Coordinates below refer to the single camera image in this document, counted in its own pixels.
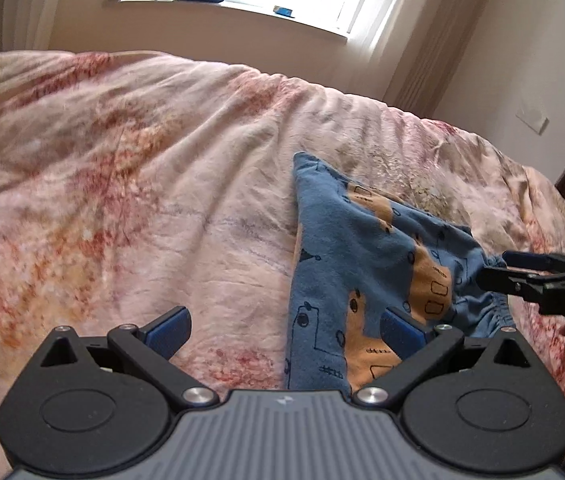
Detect pink floral blanket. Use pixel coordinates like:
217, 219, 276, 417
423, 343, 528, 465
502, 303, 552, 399
0, 50, 565, 436

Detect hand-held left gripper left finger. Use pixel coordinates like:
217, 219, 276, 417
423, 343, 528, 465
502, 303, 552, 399
37, 305, 219, 407

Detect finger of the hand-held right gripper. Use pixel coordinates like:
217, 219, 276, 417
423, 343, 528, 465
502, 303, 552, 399
501, 250, 565, 275
477, 267, 546, 302

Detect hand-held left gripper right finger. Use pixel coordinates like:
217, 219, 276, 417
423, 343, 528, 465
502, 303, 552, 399
353, 307, 534, 407

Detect blue orange printed pants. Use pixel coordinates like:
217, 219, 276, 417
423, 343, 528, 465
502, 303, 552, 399
285, 151, 516, 397

